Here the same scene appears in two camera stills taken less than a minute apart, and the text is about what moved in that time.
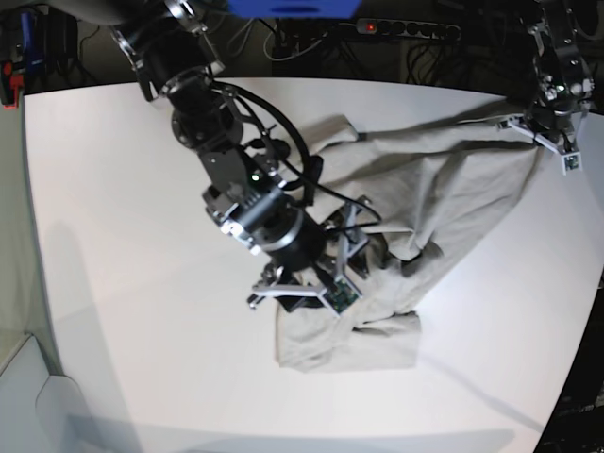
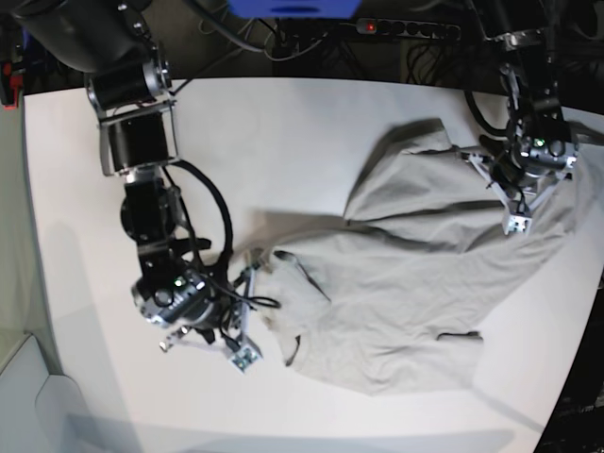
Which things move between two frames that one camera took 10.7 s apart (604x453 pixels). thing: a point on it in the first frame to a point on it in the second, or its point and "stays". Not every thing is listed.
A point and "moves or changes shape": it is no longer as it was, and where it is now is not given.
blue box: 295,8 stays
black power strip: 410,27 stays
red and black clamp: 10,85 stays
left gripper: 273,225 to 183,297
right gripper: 555,115 to 532,157
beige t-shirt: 397,200 moves or changes shape
